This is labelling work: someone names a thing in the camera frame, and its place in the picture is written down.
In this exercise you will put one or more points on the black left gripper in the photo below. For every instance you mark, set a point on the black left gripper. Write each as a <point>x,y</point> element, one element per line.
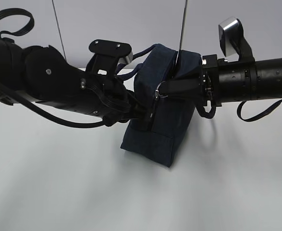
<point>113,103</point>

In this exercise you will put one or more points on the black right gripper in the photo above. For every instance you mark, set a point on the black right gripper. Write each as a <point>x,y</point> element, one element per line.
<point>221,82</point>

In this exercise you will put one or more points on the navy blue fabric lunch bag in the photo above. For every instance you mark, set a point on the navy blue fabric lunch bag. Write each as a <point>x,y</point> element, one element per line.
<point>159,139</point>

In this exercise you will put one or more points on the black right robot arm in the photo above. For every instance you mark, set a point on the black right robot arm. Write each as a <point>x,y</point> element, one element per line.
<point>269,79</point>

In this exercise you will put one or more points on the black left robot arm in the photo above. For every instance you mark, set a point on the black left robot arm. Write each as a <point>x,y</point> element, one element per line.
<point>40,79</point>

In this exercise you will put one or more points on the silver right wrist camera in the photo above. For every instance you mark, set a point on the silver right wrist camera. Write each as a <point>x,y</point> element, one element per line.
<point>232,40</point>

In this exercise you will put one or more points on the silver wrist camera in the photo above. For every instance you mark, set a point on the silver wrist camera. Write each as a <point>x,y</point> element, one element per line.
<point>232,40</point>
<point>107,55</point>

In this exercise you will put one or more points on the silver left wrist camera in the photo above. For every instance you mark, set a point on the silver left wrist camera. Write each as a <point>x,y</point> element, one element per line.
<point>107,55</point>

